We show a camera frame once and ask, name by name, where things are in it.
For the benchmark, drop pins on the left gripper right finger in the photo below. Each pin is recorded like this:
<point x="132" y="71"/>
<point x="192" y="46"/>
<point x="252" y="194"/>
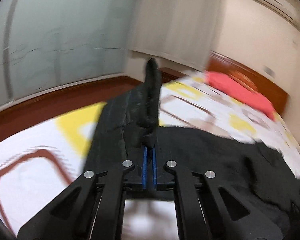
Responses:
<point x="206" y="208"/>

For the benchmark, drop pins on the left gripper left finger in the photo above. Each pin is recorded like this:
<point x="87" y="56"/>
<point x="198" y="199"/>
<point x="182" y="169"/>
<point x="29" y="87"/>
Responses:
<point x="92" y="206"/>

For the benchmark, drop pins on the black puffer jacket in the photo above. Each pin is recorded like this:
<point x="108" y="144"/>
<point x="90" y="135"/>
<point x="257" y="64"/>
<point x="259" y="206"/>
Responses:
<point x="205" y="129"/>

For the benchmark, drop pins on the patterned white bed sheet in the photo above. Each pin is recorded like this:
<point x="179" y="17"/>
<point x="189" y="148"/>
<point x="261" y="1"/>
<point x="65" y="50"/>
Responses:
<point x="37" y="164"/>

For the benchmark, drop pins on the coral red pillow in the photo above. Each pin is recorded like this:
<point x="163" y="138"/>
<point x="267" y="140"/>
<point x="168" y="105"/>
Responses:
<point x="241" y="88"/>

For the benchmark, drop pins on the wooden nightstand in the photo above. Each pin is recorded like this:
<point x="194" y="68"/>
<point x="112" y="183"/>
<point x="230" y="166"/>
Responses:
<point x="168" y="74"/>

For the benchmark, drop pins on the wooden headboard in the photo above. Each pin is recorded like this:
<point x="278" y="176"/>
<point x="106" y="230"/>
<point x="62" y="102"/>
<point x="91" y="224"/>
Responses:
<point x="276" y="95"/>

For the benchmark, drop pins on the frosted glass wardrobe doors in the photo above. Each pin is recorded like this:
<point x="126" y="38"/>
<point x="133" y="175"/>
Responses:
<point x="50" y="43"/>

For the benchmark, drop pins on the beige window curtain left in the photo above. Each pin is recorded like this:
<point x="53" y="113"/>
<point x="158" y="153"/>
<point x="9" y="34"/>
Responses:
<point x="182" y="31"/>

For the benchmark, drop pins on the wooden bed frame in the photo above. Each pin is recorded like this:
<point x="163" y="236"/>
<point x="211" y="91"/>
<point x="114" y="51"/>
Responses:
<point x="44" y="107"/>

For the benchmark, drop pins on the wall switch panel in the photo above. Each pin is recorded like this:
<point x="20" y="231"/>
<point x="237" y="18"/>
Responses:
<point x="269" y="72"/>

